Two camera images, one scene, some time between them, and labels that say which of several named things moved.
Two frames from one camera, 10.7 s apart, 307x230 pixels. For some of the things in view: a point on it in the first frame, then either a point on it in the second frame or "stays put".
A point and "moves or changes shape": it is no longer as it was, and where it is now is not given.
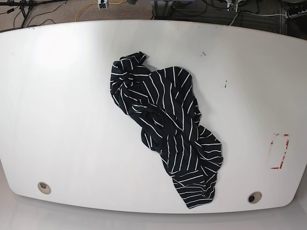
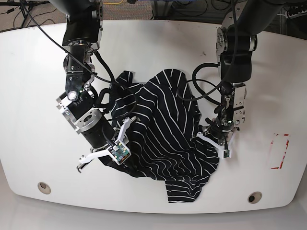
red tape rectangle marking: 272,143 stays put
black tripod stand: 26,5 stays put
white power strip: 288,16 stays put
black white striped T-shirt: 166,103 moves or changes shape
